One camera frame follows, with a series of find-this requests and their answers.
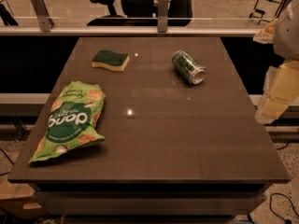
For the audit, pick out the middle metal bracket post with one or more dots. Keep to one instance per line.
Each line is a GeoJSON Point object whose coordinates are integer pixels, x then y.
{"type": "Point", "coordinates": [162, 16]}

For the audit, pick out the green and yellow sponge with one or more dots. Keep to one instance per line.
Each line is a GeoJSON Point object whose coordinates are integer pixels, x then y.
{"type": "Point", "coordinates": [110, 60]}

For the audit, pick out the metal bracket post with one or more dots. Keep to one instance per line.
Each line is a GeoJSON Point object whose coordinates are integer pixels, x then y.
{"type": "Point", "coordinates": [162, 16]}
{"type": "Point", "coordinates": [288, 0]}
{"type": "Point", "coordinates": [44, 20]}

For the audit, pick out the green snack bag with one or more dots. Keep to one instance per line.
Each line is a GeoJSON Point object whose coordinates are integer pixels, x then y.
{"type": "Point", "coordinates": [72, 121]}

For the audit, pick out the green soda can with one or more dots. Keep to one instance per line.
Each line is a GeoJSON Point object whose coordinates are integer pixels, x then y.
{"type": "Point", "coordinates": [188, 67]}

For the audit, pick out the wooden stool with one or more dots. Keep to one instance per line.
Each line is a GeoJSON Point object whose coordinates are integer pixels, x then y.
{"type": "Point", "coordinates": [265, 10]}

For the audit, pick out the left metal bracket post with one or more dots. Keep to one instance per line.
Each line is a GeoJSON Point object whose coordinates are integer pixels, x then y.
{"type": "Point", "coordinates": [44, 20]}

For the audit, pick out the right metal bracket post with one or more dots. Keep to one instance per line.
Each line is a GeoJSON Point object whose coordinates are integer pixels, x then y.
{"type": "Point", "coordinates": [288, 0]}

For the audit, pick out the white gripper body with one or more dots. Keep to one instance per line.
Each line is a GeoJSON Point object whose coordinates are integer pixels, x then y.
{"type": "Point", "coordinates": [288, 34]}

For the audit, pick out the cardboard box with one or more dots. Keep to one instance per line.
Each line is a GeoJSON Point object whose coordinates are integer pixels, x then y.
{"type": "Point", "coordinates": [17, 200]}

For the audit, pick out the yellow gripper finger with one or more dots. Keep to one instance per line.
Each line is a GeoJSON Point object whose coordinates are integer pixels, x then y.
{"type": "Point", "coordinates": [266, 35]}
{"type": "Point", "coordinates": [280, 89]}

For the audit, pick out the black office chair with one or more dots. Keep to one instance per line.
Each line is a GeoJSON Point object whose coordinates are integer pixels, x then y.
{"type": "Point", "coordinates": [143, 13]}

